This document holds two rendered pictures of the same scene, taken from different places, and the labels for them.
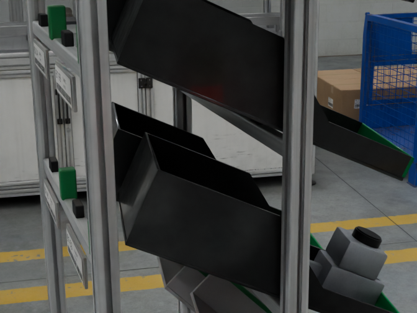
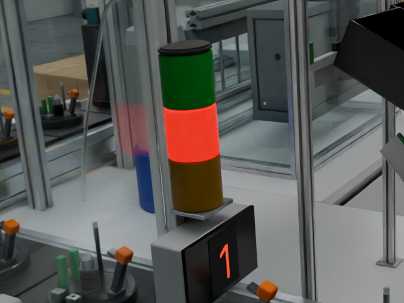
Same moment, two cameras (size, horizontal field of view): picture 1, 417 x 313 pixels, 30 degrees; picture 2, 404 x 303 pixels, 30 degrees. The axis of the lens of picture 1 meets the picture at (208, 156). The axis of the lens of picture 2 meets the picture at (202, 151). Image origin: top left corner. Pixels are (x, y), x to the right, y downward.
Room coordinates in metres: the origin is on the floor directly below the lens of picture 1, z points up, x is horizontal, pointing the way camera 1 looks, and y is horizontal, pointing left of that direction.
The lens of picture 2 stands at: (-0.14, -0.70, 1.53)
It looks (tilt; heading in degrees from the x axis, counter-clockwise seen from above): 18 degrees down; 56
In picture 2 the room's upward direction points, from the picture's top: 5 degrees counter-clockwise
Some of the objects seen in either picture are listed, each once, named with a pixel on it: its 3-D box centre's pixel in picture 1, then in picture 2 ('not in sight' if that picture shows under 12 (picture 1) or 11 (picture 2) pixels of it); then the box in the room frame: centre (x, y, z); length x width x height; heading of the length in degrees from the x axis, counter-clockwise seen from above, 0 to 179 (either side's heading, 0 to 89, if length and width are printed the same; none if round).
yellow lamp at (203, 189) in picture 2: not in sight; (195, 179); (0.24, -0.13, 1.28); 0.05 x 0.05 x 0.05
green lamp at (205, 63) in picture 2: not in sight; (187, 77); (0.24, -0.13, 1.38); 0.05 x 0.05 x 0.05
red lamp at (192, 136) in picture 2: not in sight; (191, 129); (0.24, -0.13, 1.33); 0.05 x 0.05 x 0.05
